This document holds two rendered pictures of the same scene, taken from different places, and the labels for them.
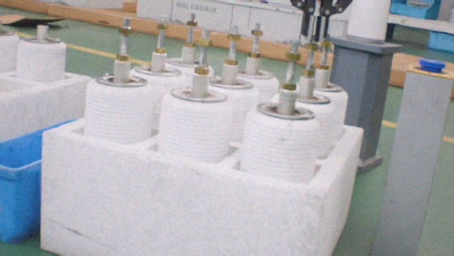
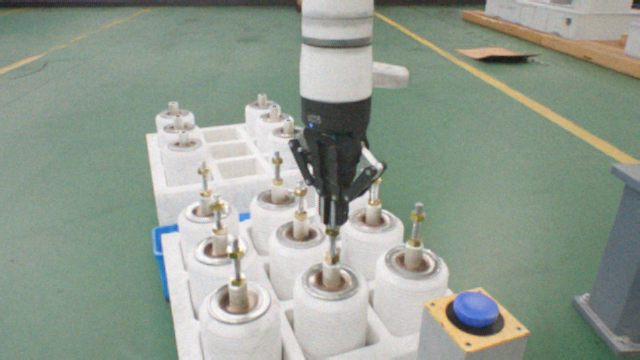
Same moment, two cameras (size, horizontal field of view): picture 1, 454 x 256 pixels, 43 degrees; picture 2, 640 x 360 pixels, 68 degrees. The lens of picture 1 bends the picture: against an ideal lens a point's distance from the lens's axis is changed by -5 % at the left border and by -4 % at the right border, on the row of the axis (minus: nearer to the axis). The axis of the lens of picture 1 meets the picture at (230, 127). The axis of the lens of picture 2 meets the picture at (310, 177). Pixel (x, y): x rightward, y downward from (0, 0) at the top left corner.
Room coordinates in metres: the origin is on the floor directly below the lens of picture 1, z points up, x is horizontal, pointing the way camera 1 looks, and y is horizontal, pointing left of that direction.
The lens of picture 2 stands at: (0.53, -0.47, 0.62)
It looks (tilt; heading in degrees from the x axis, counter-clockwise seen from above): 25 degrees down; 53
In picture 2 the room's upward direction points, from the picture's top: straight up
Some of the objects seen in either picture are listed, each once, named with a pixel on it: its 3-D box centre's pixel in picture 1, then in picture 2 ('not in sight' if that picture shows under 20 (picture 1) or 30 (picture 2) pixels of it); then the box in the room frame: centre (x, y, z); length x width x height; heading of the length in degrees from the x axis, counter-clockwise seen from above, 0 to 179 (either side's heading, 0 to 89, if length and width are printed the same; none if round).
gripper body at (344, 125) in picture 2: not in sight; (335, 128); (0.85, -0.10, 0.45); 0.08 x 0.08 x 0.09
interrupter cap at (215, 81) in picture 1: (228, 83); (301, 234); (0.89, 0.01, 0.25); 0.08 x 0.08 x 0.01
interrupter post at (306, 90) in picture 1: (306, 89); (331, 272); (0.85, -0.10, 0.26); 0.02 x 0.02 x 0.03
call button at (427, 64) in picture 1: (431, 66); (475, 311); (0.87, -0.29, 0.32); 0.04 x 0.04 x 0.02
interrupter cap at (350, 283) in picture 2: (305, 97); (331, 281); (0.85, -0.10, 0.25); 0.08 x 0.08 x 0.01
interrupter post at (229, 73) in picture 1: (229, 75); (300, 227); (0.89, 0.01, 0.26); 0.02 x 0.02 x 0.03
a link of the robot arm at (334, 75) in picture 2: not in sight; (348, 60); (0.87, -0.10, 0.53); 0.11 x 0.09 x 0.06; 8
